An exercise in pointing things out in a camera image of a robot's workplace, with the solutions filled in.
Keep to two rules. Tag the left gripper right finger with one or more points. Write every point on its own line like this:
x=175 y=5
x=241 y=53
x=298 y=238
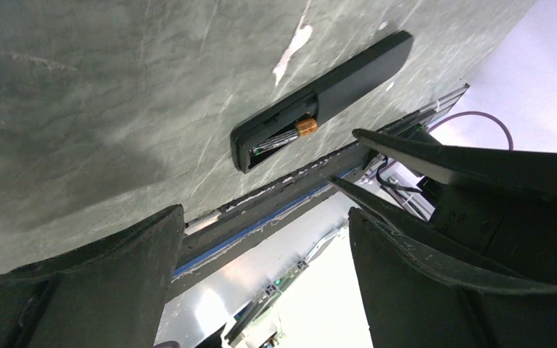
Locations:
x=416 y=296

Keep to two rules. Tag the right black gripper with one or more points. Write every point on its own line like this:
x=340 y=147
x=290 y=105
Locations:
x=496 y=209

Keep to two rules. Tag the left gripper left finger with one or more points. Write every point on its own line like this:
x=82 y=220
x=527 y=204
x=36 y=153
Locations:
x=109 y=293

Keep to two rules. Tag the black gold AAA battery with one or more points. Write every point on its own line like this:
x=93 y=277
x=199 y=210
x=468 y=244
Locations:
x=294 y=131

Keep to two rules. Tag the black remote control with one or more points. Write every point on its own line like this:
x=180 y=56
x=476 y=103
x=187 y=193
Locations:
x=323 y=98

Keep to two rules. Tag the aluminium side rail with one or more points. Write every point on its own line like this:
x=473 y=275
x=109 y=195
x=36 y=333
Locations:
x=424 y=115

